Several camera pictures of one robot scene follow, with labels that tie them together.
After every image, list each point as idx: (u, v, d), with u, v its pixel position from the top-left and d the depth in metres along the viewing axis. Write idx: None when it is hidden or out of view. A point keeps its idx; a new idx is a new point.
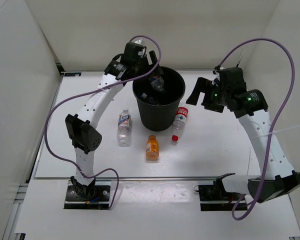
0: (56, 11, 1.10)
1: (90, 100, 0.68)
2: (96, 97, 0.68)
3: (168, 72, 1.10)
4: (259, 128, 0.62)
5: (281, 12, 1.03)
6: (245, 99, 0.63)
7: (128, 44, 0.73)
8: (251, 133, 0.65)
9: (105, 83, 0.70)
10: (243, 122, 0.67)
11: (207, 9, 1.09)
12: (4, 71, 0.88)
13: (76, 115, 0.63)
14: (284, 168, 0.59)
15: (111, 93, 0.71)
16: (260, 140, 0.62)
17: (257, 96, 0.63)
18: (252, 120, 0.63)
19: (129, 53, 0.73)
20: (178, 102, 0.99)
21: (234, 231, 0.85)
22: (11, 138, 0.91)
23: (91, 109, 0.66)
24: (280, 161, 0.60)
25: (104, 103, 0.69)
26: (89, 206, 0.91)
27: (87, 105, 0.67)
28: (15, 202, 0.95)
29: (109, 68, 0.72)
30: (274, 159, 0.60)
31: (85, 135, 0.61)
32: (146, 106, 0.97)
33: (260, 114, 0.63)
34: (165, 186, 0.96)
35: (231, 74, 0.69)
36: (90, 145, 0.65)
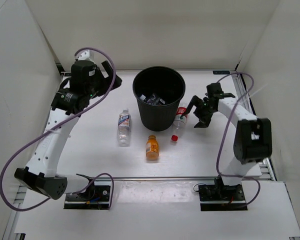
0: (56, 11, 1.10)
1: (41, 147, 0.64)
2: (47, 142, 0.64)
3: (168, 72, 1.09)
4: (228, 103, 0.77)
5: (281, 12, 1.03)
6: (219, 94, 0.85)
7: (73, 68, 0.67)
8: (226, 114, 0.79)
9: (55, 120, 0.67)
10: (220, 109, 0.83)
11: (207, 9, 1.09)
12: (4, 71, 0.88)
13: (27, 169, 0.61)
14: (248, 117, 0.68)
15: (64, 130, 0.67)
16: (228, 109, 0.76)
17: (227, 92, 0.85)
18: (223, 101, 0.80)
19: (77, 77, 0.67)
20: (178, 102, 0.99)
21: (234, 231, 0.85)
22: (11, 138, 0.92)
23: (43, 158, 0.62)
24: (246, 113, 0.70)
25: (57, 144, 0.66)
26: (89, 205, 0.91)
27: (38, 154, 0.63)
28: (15, 201, 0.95)
29: (56, 100, 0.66)
30: (241, 113, 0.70)
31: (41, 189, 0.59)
32: (146, 106, 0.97)
33: (229, 99, 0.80)
34: (165, 186, 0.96)
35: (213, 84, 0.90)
36: (52, 192, 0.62)
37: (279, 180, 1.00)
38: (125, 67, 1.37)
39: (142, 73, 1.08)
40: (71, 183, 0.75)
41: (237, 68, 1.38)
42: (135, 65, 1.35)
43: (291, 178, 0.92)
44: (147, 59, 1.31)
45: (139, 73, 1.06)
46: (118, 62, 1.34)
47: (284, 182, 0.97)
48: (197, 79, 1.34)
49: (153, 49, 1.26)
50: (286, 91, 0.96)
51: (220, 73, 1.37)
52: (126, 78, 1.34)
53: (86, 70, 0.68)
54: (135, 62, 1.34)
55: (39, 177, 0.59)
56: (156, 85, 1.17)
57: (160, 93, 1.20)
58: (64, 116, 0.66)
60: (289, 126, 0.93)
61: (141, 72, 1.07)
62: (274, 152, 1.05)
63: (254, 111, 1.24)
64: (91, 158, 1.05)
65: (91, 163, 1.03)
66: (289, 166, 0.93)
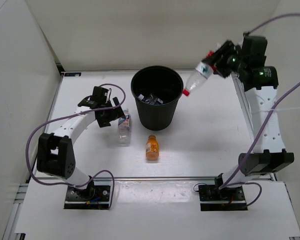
0: (56, 11, 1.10)
1: (68, 122, 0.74)
2: (74, 120, 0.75)
3: (167, 72, 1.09)
4: (261, 102, 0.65)
5: (281, 11, 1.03)
6: (258, 73, 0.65)
7: (95, 88, 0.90)
8: (253, 108, 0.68)
9: (81, 110, 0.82)
10: (248, 95, 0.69)
11: (207, 9, 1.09)
12: (4, 70, 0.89)
13: (51, 133, 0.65)
14: (276, 144, 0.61)
15: (86, 119, 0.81)
16: (260, 115, 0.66)
17: (270, 72, 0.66)
18: (257, 94, 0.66)
19: (97, 94, 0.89)
20: (177, 101, 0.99)
21: (234, 232, 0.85)
22: (11, 138, 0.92)
23: (69, 128, 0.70)
24: (274, 137, 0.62)
25: (80, 124, 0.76)
26: (89, 205, 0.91)
27: (64, 125, 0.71)
28: (15, 201, 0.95)
29: (82, 103, 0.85)
30: (268, 134, 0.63)
31: (61, 152, 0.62)
32: (145, 106, 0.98)
33: (267, 90, 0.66)
34: (165, 186, 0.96)
35: (256, 45, 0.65)
36: (64, 169, 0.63)
37: (279, 180, 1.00)
38: (125, 67, 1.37)
39: (141, 72, 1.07)
40: (77, 174, 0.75)
41: None
42: (135, 64, 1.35)
43: (290, 178, 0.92)
44: (147, 59, 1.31)
45: (138, 73, 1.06)
46: (118, 62, 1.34)
47: (284, 182, 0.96)
48: None
49: (153, 49, 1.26)
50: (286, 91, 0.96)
51: None
52: (126, 78, 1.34)
53: (104, 91, 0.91)
54: (135, 62, 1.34)
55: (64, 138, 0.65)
56: (155, 84, 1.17)
57: (159, 92, 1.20)
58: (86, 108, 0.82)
60: (289, 126, 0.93)
61: (139, 71, 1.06)
62: None
63: None
64: (91, 158, 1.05)
65: (91, 164, 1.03)
66: (289, 166, 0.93)
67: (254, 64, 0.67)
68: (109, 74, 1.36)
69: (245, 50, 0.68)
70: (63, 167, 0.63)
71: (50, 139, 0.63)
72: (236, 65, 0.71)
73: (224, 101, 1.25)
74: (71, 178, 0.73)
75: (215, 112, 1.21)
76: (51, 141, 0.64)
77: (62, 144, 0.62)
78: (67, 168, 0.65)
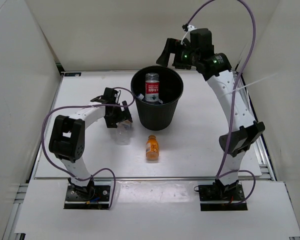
0: (55, 11, 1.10)
1: (81, 110, 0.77)
2: (87, 109, 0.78)
3: (168, 72, 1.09)
4: (224, 86, 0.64)
5: (281, 11, 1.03)
6: (212, 62, 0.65)
7: (106, 89, 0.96)
8: (218, 94, 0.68)
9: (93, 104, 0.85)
10: (210, 84, 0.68)
11: (207, 9, 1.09)
12: (4, 71, 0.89)
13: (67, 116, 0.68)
14: (247, 119, 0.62)
15: (97, 112, 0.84)
16: (226, 99, 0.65)
17: (222, 59, 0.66)
18: (218, 79, 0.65)
19: (108, 95, 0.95)
20: (177, 101, 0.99)
21: (234, 232, 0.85)
22: (11, 138, 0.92)
23: (83, 114, 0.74)
24: (244, 113, 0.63)
25: (92, 114, 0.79)
26: (89, 206, 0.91)
27: (79, 112, 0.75)
28: (15, 201, 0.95)
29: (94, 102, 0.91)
30: (238, 113, 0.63)
31: (74, 132, 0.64)
32: (145, 105, 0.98)
33: (225, 74, 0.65)
34: (165, 186, 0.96)
35: (202, 38, 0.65)
36: (74, 150, 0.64)
37: (279, 180, 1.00)
38: (124, 67, 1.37)
39: (141, 72, 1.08)
40: (81, 166, 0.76)
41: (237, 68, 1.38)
42: (135, 64, 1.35)
43: (290, 178, 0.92)
44: (147, 58, 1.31)
45: (138, 73, 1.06)
46: (118, 62, 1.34)
47: (284, 182, 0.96)
48: (197, 79, 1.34)
49: (153, 49, 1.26)
50: (286, 91, 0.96)
51: None
52: (125, 78, 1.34)
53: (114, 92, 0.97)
54: (135, 62, 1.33)
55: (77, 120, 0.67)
56: None
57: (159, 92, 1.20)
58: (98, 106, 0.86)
60: (289, 126, 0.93)
61: (140, 71, 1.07)
62: (274, 152, 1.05)
63: (254, 111, 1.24)
64: (91, 158, 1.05)
65: (90, 163, 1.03)
66: (289, 166, 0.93)
67: (206, 54, 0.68)
68: (109, 74, 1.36)
69: (193, 43, 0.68)
70: (74, 148, 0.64)
71: (64, 121, 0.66)
72: (190, 58, 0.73)
73: None
74: (74, 169, 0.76)
75: (215, 112, 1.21)
76: (65, 124, 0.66)
77: (76, 126, 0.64)
78: (77, 152, 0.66)
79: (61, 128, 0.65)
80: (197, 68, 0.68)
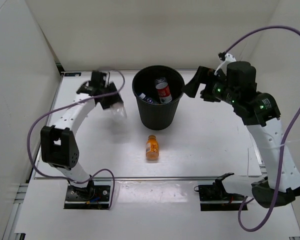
0: (55, 11, 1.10)
1: (68, 113, 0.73)
2: (73, 110, 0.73)
3: (171, 73, 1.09)
4: (270, 139, 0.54)
5: (280, 12, 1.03)
6: (257, 106, 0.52)
7: (93, 72, 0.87)
8: (261, 144, 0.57)
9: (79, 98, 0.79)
10: (251, 131, 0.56)
11: (207, 9, 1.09)
12: (4, 70, 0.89)
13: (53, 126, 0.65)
14: (294, 177, 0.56)
15: (86, 106, 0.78)
16: (272, 153, 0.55)
17: (269, 103, 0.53)
18: (265, 130, 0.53)
19: (96, 79, 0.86)
20: (178, 101, 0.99)
21: (234, 232, 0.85)
22: (11, 138, 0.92)
23: (70, 119, 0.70)
24: (292, 172, 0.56)
25: (80, 114, 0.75)
26: (89, 206, 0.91)
27: (65, 117, 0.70)
28: (14, 202, 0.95)
29: (81, 89, 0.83)
30: (286, 171, 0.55)
31: (64, 143, 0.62)
32: (145, 104, 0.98)
33: (273, 124, 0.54)
34: (165, 186, 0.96)
35: (244, 75, 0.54)
36: (69, 159, 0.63)
37: None
38: (125, 67, 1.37)
39: (143, 71, 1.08)
40: (78, 169, 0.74)
41: None
42: (135, 64, 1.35)
43: None
44: (147, 58, 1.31)
45: (140, 72, 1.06)
46: (118, 62, 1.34)
47: None
48: None
49: (153, 49, 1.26)
50: (286, 91, 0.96)
51: None
52: (125, 78, 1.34)
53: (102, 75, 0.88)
54: (135, 62, 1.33)
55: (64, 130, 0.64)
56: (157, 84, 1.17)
57: None
58: (86, 96, 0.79)
60: (289, 126, 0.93)
61: (142, 70, 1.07)
62: None
63: None
64: (91, 158, 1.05)
65: (91, 164, 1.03)
66: None
67: (248, 94, 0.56)
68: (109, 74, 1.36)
69: (231, 80, 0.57)
70: (67, 158, 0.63)
71: (51, 132, 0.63)
72: (224, 95, 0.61)
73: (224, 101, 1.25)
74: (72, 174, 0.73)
75: (215, 112, 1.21)
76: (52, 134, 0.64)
77: (63, 136, 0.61)
78: (72, 159, 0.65)
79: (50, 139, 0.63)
80: (237, 110, 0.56)
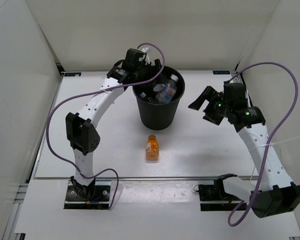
0: (55, 11, 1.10)
1: (92, 100, 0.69)
2: (99, 98, 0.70)
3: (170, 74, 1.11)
4: (256, 139, 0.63)
5: (280, 11, 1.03)
6: (243, 114, 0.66)
7: (129, 51, 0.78)
8: (250, 146, 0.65)
9: (108, 85, 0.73)
10: (242, 135, 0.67)
11: (208, 9, 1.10)
12: (5, 71, 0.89)
13: (77, 114, 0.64)
14: (282, 179, 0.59)
15: (113, 94, 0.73)
16: (258, 151, 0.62)
17: (255, 112, 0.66)
18: (249, 132, 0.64)
19: (130, 59, 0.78)
20: (178, 101, 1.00)
21: (234, 231, 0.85)
22: (10, 138, 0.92)
23: (93, 109, 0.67)
24: (278, 172, 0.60)
25: (105, 104, 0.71)
26: (89, 206, 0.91)
27: (89, 105, 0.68)
28: (15, 202, 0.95)
29: (112, 72, 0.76)
30: (272, 170, 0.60)
31: (84, 133, 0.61)
32: (146, 104, 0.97)
33: (258, 127, 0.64)
34: (165, 186, 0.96)
35: (235, 90, 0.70)
36: (88, 145, 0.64)
37: None
38: None
39: None
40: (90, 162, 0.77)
41: (237, 68, 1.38)
42: None
43: None
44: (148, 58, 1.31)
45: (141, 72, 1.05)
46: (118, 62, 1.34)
47: None
48: (197, 79, 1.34)
49: (154, 48, 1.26)
50: (286, 91, 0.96)
51: (220, 73, 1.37)
52: None
53: (138, 55, 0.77)
54: None
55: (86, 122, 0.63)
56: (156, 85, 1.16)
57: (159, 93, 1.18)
58: (116, 83, 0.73)
60: (289, 126, 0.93)
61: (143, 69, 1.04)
62: None
63: None
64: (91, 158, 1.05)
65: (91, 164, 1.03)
66: (289, 166, 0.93)
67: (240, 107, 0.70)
68: None
69: (226, 95, 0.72)
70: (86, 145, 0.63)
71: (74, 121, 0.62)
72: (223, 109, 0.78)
73: None
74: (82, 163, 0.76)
75: None
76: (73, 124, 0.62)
77: (85, 129, 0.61)
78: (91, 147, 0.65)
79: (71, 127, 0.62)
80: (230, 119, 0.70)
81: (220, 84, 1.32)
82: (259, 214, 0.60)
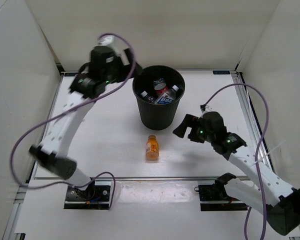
0: (55, 11, 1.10)
1: (55, 128, 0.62)
2: (62, 123, 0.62)
3: (171, 75, 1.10)
4: (245, 160, 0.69)
5: (281, 11, 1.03)
6: (227, 142, 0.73)
7: (93, 51, 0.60)
8: (243, 168, 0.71)
9: (70, 103, 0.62)
10: (232, 161, 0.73)
11: (208, 9, 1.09)
12: (4, 70, 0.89)
13: (40, 146, 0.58)
14: (283, 188, 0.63)
15: (78, 115, 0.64)
16: (251, 171, 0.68)
17: (235, 137, 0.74)
18: (237, 155, 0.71)
19: (95, 61, 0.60)
20: (178, 102, 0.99)
21: (233, 231, 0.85)
22: (11, 138, 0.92)
23: (57, 138, 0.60)
24: (277, 182, 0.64)
25: (72, 127, 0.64)
26: (89, 206, 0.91)
27: (52, 134, 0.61)
28: (15, 202, 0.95)
29: (75, 83, 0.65)
30: (271, 182, 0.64)
31: (52, 166, 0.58)
32: (145, 104, 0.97)
33: (242, 150, 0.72)
34: (165, 186, 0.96)
35: (215, 121, 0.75)
36: (63, 170, 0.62)
37: None
38: None
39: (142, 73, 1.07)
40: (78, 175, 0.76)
41: (237, 68, 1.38)
42: None
43: (290, 178, 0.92)
44: (148, 58, 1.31)
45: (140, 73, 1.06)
46: None
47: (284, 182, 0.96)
48: (197, 79, 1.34)
49: (154, 48, 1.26)
50: (286, 91, 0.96)
51: (220, 73, 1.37)
52: None
53: (105, 55, 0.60)
54: None
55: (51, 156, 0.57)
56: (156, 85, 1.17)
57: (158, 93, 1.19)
58: (79, 100, 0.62)
60: (289, 126, 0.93)
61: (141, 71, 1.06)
62: (274, 152, 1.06)
63: (254, 111, 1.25)
64: (91, 158, 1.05)
65: (91, 164, 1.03)
66: (289, 166, 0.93)
67: (221, 135, 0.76)
68: None
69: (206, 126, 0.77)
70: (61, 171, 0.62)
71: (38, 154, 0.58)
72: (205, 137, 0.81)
73: (224, 101, 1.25)
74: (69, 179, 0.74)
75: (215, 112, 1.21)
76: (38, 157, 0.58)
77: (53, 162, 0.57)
78: (68, 170, 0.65)
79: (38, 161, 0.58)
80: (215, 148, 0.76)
81: (220, 84, 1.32)
82: (281, 232, 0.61)
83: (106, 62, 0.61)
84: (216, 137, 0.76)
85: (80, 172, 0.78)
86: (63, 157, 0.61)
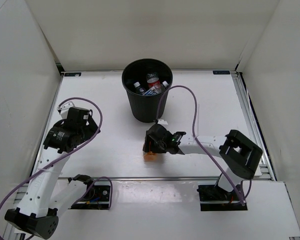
0: (55, 11, 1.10)
1: (33, 185, 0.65)
2: (39, 181, 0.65)
3: (162, 68, 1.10)
4: (189, 141, 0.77)
5: (281, 11, 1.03)
6: (173, 141, 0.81)
7: (71, 109, 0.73)
8: (193, 150, 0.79)
9: (47, 159, 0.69)
10: (186, 150, 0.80)
11: (208, 9, 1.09)
12: (4, 70, 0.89)
13: (18, 210, 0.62)
14: (220, 139, 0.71)
15: (56, 168, 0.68)
16: (196, 146, 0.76)
17: (177, 133, 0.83)
18: (182, 143, 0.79)
19: (73, 118, 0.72)
20: (165, 92, 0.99)
21: (233, 231, 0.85)
22: (10, 138, 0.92)
23: (35, 197, 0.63)
24: (213, 139, 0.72)
25: (50, 182, 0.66)
26: (89, 206, 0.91)
27: (30, 193, 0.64)
28: (15, 202, 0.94)
29: (49, 138, 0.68)
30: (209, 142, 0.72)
31: (33, 230, 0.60)
32: (134, 96, 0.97)
33: (184, 138, 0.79)
34: (165, 186, 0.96)
35: (158, 131, 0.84)
36: (44, 229, 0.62)
37: (279, 180, 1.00)
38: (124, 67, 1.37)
39: (132, 65, 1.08)
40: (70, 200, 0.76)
41: (237, 68, 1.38)
42: None
43: (290, 178, 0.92)
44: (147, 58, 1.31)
45: (130, 64, 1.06)
46: (118, 62, 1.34)
47: (284, 182, 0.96)
48: (197, 79, 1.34)
49: (153, 48, 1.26)
50: (286, 91, 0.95)
51: (220, 73, 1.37)
52: None
53: (82, 113, 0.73)
54: None
55: (31, 217, 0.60)
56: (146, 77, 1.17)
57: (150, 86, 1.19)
58: (56, 154, 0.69)
60: (289, 126, 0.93)
61: (131, 63, 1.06)
62: (274, 152, 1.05)
63: (254, 111, 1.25)
64: (91, 158, 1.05)
65: (90, 164, 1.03)
66: (289, 166, 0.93)
67: (168, 139, 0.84)
68: (109, 74, 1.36)
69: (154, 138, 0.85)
70: (42, 231, 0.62)
71: (18, 215, 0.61)
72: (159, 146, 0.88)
73: (224, 100, 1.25)
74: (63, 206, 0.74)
75: (214, 111, 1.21)
76: (18, 220, 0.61)
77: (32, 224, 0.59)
78: (49, 229, 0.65)
79: (19, 225, 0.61)
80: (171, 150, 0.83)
81: (221, 84, 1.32)
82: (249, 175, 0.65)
83: (81, 119, 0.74)
84: (165, 143, 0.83)
85: (70, 193, 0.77)
86: (43, 216, 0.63)
